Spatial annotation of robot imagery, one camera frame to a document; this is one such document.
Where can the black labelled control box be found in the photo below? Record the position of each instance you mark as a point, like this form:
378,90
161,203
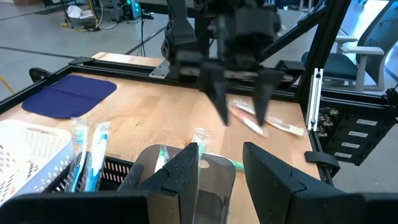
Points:
373,140

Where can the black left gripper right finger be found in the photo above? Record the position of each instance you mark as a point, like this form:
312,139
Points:
267,186

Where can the white bag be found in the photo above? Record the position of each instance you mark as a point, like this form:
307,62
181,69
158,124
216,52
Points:
74,11

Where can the silver aluminium extrusion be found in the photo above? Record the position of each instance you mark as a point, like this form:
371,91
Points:
315,99

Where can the blue toothbrush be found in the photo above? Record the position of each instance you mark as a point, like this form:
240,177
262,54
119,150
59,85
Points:
98,149
80,137

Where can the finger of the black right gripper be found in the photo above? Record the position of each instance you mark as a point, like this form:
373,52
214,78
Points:
265,90
214,81

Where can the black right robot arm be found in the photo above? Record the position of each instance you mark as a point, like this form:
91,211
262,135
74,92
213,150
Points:
180,34

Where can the white perforated plastic basket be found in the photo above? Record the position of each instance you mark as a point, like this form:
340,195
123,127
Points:
18,127

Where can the black perforated plastic basket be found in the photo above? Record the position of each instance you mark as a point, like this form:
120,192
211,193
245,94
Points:
107,186

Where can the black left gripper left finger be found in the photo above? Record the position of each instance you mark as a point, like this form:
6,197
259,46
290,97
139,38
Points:
183,174

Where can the smoky translucent grey bin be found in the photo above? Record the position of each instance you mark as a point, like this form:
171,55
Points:
217,186

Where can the dark blue fabric mat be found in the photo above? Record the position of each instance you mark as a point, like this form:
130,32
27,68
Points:
68,96

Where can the computer tower green lights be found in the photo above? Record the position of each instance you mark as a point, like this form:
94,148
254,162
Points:
133,7

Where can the office chair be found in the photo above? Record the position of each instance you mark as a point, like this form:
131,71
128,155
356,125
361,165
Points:
342,67

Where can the silver mounting plate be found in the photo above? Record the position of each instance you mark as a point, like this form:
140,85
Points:
160,71

